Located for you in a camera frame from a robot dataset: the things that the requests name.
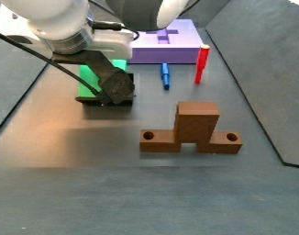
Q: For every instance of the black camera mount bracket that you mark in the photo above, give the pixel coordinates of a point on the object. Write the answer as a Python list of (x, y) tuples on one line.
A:
[(93, 59)]

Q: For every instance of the green U-shaped block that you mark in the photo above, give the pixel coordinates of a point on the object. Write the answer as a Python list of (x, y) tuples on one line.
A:
[(88, 76)]

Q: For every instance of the red cylindrical peg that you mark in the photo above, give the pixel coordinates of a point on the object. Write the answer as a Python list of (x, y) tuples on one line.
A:
[(200, 62)]

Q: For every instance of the brown T-shaped block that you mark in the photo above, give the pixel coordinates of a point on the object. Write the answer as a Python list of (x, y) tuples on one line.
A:
[(194, 127)]

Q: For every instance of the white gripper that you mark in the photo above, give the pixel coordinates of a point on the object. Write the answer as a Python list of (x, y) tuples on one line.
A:
[(112, 43)]

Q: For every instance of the blue cylindrical peg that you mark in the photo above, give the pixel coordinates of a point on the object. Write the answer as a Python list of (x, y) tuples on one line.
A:
[(166, 75)]

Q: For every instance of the purple board with cross slot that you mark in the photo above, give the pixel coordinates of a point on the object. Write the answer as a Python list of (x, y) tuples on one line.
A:
[(172, 45)]

